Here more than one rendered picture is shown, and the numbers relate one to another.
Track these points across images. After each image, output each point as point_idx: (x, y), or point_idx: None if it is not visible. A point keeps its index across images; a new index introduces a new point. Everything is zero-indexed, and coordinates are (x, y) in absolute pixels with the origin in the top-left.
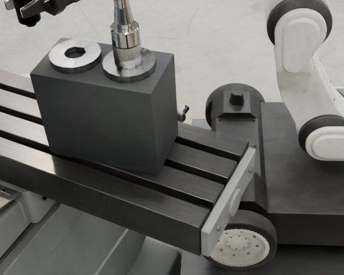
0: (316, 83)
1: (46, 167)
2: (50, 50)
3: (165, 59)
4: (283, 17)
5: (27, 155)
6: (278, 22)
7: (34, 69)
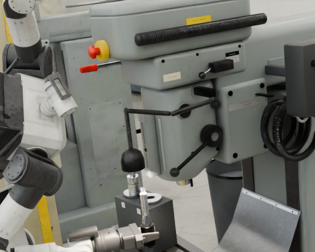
0: None
1: (182, 239)
2: (157, 205)
3: (120, 194)
4: (30, 234)
5: (187, 245)
6: (32, 238)
7: (169, 200)
